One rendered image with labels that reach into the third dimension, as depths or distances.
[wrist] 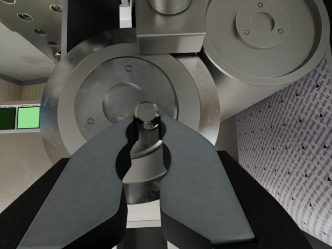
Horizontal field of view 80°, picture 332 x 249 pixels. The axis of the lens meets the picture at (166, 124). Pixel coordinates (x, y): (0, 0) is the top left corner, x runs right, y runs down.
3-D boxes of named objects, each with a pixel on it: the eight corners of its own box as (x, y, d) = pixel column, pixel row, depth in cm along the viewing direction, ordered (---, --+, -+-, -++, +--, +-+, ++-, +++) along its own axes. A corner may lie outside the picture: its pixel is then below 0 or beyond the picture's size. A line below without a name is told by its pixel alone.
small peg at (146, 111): (154, 97, 12) (161, 119, 11) (156, 107, 14) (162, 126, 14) (131, 104, 11) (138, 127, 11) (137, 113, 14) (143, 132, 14)
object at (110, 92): (112, 36, 15) (197, 89, 14) (118, 50, 17) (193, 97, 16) (51, 119, 14) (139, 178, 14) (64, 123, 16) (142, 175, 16)
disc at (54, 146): (209, 20, 17) (232, 195, 15) (207, 23, 18) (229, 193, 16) (38, 33, 17) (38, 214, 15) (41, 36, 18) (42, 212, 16)
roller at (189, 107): (192, 36, 17) (209, 176, 15) (175, 106, 42) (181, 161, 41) (55, 47, 17) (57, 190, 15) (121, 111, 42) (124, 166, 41)
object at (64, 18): (70, -104, 20) (66, 68, 18) (119, 33, 44) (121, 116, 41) (65, -103, 20) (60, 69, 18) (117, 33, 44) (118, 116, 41)
